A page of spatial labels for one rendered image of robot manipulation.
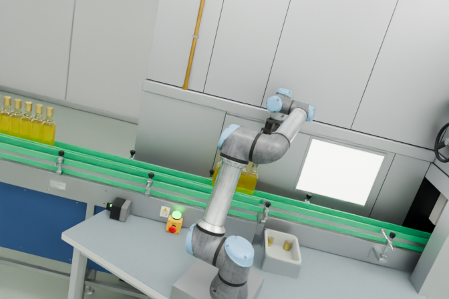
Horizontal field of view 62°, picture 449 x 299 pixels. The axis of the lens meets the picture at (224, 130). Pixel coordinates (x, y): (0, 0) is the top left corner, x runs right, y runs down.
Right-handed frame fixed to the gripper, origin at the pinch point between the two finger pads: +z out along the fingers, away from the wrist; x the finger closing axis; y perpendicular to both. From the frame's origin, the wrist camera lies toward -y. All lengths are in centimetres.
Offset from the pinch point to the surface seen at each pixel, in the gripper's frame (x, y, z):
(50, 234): -57, 88, 71
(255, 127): -15.1, -0.2, -9.1
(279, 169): -2.6, -14.8, 11.5
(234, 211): 3.6, 17.5, 29.3
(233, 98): -27.3, 9.4, -20.9
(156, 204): -21, 48, 35
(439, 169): 54, -70, -12
